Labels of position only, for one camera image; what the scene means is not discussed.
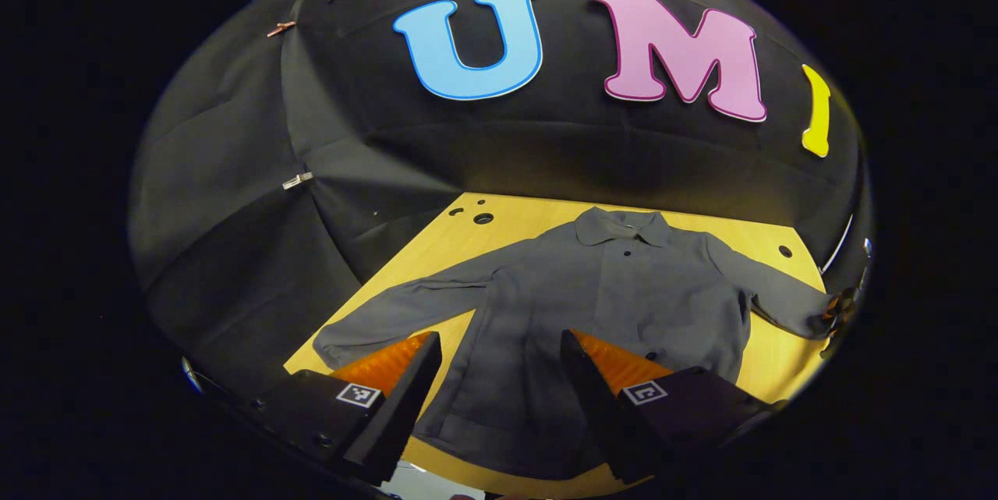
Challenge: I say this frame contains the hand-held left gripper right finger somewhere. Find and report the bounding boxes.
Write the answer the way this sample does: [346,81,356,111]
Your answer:
[559,328,785,486]

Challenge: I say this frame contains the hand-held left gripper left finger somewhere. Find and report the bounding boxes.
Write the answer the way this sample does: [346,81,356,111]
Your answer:
[249,331,444,488]

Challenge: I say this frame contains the white cable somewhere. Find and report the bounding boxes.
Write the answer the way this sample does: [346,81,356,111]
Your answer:
[819,212,855,275]

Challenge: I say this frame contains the black backdrop cloth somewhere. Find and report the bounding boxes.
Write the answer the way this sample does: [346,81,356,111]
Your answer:
[129,0,875,399]

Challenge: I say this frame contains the grey button shirt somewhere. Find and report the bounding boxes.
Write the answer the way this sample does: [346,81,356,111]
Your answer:
[312,206,840,482]

